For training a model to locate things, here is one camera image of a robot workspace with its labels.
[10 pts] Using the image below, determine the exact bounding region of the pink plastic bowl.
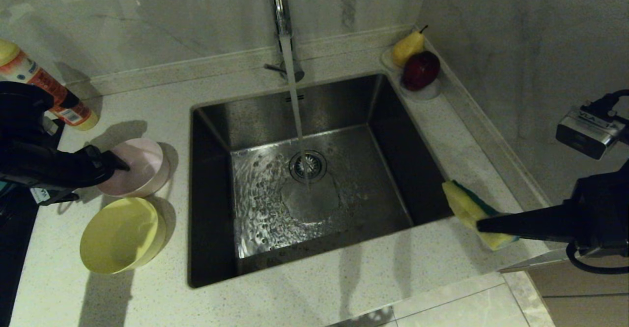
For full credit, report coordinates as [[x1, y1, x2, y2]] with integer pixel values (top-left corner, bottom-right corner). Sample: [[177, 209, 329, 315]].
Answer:
[[96, 139, 172, 198]]

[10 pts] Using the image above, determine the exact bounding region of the orange label detergent bottle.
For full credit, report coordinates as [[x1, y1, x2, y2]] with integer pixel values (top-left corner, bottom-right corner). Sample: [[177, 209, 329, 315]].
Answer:
[[0, 39, 99, 131]]

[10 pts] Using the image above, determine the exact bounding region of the green and yellow sponge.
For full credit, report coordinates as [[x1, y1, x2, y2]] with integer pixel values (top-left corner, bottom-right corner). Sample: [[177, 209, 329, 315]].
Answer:
[[441, 179, 519, 251]]

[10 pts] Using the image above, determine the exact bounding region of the chrome faucet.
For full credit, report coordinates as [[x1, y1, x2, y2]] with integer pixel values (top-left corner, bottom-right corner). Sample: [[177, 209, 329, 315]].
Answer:
[[263, 0, 305, 84]]

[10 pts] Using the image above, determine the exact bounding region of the stainless steel sink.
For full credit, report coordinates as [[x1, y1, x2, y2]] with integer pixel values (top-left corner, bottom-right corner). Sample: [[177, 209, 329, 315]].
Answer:
[[188, 74, 464, 288]]

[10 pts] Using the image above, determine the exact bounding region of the metal sink drain strainer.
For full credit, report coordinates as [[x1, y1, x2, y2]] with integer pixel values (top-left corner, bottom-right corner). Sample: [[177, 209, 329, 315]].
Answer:
[[289, 150, 328, 184]]

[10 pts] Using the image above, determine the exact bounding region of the yellow plastic bowl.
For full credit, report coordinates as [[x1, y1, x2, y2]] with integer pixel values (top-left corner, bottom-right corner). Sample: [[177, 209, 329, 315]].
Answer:
[[80, 198, 168, 274]]

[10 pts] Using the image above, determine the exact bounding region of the black induction cooktop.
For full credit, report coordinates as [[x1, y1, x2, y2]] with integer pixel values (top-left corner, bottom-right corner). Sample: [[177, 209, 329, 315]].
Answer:
[[0, 189, 40, 327]]

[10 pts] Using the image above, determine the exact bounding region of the light wooden cabinet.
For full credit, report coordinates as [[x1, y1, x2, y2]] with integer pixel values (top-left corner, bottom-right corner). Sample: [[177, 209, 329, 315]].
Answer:
[[526, 258, 629, 327]]

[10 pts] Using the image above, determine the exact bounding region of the white fruit tray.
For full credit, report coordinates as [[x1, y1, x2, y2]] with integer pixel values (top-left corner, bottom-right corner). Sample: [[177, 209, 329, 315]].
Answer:
[[379, 48, 442, 101]]

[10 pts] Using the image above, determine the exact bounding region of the dark red apple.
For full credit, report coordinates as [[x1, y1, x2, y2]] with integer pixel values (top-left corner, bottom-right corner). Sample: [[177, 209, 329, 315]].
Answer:
[[401, 51, 441, 91]]

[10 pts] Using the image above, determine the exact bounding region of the running water stream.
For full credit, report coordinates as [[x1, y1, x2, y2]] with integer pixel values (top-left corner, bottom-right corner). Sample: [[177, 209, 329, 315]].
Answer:
[[280, 36, 311, 190]]

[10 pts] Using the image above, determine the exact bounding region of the yellow pear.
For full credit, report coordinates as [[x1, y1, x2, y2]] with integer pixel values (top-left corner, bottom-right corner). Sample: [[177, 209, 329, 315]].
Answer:
[[391, 25, 428, 69]]

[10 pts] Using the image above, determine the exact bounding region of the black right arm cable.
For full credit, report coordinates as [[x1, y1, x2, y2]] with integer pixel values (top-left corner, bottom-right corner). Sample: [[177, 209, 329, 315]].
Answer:
[[565, 90, 629, 274]]

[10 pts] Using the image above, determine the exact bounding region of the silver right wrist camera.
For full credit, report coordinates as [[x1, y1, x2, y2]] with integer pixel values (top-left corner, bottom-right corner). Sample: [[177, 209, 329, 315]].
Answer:
[[556, 102, 627, 160]]

